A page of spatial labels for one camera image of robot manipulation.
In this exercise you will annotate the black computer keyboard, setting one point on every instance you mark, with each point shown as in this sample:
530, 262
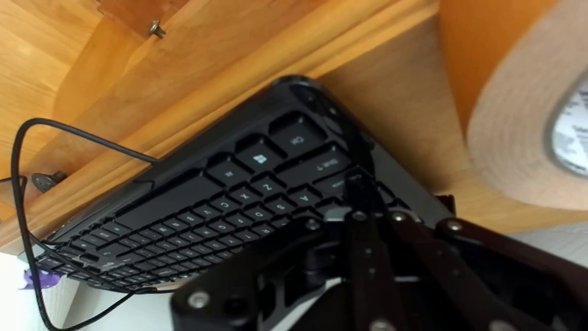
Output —
278, 157

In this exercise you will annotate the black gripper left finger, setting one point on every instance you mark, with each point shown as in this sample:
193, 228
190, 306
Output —
366, 263

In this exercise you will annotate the roll of brown tape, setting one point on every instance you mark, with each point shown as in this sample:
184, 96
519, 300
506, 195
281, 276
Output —
528, 129

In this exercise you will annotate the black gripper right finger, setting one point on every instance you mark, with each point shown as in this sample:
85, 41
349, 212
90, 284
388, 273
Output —
465, 291

